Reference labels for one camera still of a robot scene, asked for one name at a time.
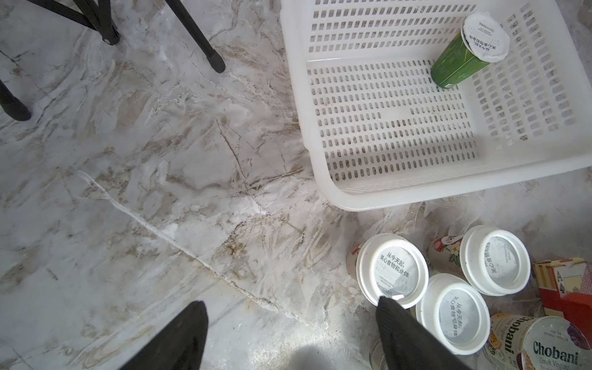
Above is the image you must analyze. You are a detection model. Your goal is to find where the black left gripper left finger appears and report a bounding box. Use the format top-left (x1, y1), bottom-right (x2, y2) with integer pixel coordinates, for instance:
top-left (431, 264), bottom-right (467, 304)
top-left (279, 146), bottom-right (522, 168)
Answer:
top-left (122, 301), bottom-right (208, 370)

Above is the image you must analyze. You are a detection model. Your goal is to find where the black perforated music stand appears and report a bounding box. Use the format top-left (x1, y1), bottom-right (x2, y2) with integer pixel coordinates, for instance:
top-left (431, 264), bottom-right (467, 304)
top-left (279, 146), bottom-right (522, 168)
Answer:
top-left (1, 0), bottom-right (226, 122)

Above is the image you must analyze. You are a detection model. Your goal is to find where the green yogurt cup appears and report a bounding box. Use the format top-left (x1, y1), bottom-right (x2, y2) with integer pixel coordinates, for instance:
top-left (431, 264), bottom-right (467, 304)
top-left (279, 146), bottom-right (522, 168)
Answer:
top-left (431, 12), bottom-right (510, 89)

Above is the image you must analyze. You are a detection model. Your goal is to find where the playing card box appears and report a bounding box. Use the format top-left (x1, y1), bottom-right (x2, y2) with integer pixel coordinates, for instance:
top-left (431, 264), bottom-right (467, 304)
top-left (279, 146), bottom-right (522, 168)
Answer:
top-left (533, 257), bottom-right (591, 319)

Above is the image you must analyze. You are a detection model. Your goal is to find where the white lid yogurt cup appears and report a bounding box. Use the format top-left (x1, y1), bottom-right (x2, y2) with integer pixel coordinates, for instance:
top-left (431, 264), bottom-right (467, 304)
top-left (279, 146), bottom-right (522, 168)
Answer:
top-left (346, 233), bottom-right (429, 309)
top-left (427, 224), bottom-right (532, 297)
top-left (415, 273), bottom-right (490, 356)
top-left (369, 339), bottom-right (389, 370)

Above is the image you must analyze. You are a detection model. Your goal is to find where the white plastic basket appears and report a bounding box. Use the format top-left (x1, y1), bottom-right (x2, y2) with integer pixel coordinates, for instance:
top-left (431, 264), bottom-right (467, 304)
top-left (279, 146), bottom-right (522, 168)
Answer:
top-left (280, 1), bottom-right (591, 211)

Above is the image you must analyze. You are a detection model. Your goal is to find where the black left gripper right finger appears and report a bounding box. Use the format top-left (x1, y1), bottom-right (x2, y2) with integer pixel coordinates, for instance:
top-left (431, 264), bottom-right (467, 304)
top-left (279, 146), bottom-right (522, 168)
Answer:
top-left (376, 297), bottom-right (468, 369)

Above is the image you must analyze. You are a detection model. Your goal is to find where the Chobani yogurt cup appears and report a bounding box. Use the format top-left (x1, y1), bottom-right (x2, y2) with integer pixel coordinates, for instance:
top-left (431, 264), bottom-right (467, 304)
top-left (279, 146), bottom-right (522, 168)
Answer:
top-left (481, 314), bottom-right (591, 369)

